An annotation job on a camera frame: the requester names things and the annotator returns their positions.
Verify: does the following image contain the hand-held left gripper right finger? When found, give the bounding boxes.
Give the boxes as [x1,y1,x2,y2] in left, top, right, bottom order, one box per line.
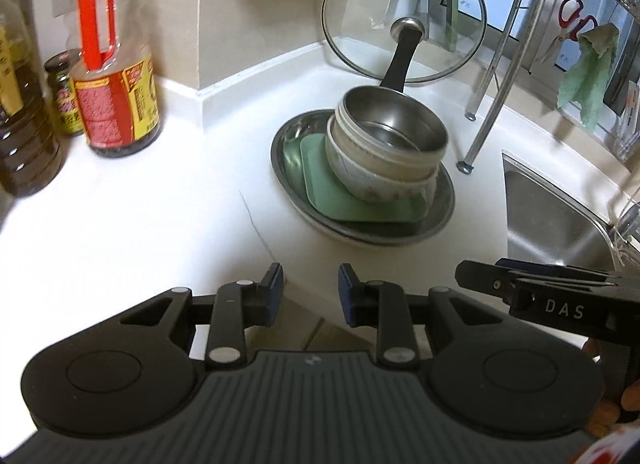
[338,264,506,370]

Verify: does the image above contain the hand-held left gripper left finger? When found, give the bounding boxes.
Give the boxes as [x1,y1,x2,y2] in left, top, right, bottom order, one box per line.
[122,263,284,370]

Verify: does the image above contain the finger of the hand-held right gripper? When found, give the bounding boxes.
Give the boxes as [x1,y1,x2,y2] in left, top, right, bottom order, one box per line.
[496,258,618,283]
[455,260,517,297]

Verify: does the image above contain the white floral plate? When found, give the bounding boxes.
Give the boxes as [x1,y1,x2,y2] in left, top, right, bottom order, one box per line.
[295,204,446,247]

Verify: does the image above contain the white floral bowl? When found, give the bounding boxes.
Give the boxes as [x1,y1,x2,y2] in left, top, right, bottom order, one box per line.
[325,139,438,203]

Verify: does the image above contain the green square plate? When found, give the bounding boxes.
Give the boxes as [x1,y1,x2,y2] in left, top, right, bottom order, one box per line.
[300,133,433,222]

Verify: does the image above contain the cream plastic bowl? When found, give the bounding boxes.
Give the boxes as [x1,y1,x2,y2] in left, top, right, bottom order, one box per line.
[327,94,448,179]

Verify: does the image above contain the stainless steel plate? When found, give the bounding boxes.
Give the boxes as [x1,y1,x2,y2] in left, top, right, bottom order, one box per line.
[270,110,456,239]

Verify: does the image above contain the stainless steel bowl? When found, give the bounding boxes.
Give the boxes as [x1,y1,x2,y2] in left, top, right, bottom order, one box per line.
[340,86,449,165]

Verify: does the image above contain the person's right hand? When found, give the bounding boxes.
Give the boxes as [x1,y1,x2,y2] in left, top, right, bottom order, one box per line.
[584,338,640,441]

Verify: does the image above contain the beige plain cabinet door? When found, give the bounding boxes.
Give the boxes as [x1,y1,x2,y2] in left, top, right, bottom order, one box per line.
[300,311,381,352]

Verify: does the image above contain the stainless steel sink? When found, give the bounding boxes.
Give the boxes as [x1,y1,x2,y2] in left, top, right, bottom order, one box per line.
[501,151,623,269]

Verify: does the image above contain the red white patterned clothing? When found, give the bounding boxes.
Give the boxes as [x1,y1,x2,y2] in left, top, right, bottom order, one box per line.
[570,429,640,464]

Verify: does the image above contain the white utensil holder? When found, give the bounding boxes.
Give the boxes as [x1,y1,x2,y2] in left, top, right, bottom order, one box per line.
[611,78,640,162]

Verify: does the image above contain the metal dish rack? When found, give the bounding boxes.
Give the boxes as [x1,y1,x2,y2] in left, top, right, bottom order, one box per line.
[456,0,640,175]

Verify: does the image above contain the green dish cloth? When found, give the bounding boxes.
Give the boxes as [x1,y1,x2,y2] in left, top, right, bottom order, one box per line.
[556,24,621,132]

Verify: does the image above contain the glass pot lid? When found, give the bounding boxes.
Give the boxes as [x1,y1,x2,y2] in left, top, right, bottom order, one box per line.
[321,0,487,94]

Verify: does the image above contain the window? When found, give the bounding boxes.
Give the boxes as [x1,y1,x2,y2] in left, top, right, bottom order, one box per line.
[450,0,640,109]

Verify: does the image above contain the small sauce jar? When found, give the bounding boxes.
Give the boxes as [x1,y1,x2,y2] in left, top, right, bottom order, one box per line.
[43,50,85,137]

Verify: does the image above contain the dark oil bottle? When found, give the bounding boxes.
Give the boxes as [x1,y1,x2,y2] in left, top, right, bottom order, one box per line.
[0,0,65,197]

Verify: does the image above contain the wire sink basket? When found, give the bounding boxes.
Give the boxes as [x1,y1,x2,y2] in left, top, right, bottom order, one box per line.
[607,194,640,267]

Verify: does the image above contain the red-handled sauce bottle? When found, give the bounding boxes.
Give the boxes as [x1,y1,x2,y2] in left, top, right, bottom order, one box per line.
[67,0,163,159]

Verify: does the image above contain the red-handled scissors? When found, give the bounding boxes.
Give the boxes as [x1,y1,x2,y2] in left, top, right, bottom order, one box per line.
[540,0,599,64]

